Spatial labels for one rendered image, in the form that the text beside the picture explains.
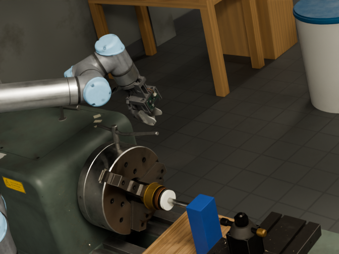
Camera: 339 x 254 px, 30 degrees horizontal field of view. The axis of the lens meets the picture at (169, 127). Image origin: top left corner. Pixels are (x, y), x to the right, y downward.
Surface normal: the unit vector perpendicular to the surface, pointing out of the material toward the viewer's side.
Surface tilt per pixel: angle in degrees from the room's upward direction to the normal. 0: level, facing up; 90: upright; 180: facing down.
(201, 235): 90
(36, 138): 0
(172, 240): 0
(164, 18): 90
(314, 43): 94
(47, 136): 0
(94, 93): 90
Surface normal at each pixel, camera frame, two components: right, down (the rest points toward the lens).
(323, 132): -0.20, -0.87
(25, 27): 0.73, 0.18
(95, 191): -0.62, -0.01
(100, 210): -0.62, 0.37
